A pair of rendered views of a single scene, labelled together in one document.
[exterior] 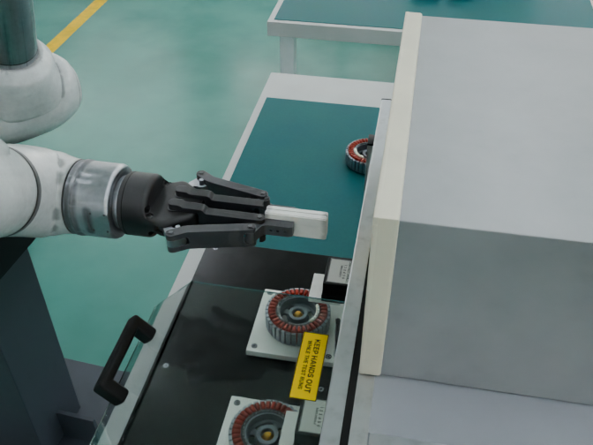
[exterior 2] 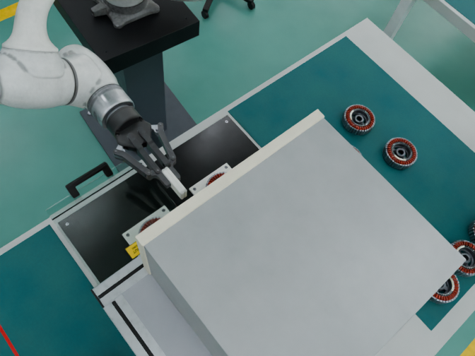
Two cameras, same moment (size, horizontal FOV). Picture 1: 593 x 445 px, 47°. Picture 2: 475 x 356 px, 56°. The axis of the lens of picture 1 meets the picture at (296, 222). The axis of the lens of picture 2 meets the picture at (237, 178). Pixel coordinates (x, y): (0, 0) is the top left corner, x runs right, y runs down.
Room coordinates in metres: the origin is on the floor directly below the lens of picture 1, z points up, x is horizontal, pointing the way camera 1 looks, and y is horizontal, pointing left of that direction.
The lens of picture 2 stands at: (0.32, -0.28, 2.04)
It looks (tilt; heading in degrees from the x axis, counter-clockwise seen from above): 64 degrees down; 26
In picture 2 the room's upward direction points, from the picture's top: 15 degrees clockwise
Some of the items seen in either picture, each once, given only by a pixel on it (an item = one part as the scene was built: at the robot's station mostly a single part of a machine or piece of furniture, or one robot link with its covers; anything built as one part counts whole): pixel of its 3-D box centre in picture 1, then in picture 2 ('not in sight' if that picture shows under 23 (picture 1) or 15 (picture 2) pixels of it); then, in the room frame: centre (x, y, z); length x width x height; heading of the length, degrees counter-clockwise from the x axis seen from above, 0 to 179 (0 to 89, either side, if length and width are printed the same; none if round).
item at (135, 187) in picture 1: (164, 207); (131, 131); (0.63, 0.15, 1.18); 0.09 x 0.08 x 0.07; 79
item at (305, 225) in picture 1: (296, 224); (172, 184); (0.60, 0.00, 1.18); 0.07 x 0.01 x 0.03; 79
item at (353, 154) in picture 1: (369, 155); (358, 119); (1.35, -0.17, 0.77); 0.11 x 0.11 x 0.04
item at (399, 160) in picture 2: not in sight; (399, 153); (1.34, -0.35, 0.77); 0.11 x 0.11 x 0.04
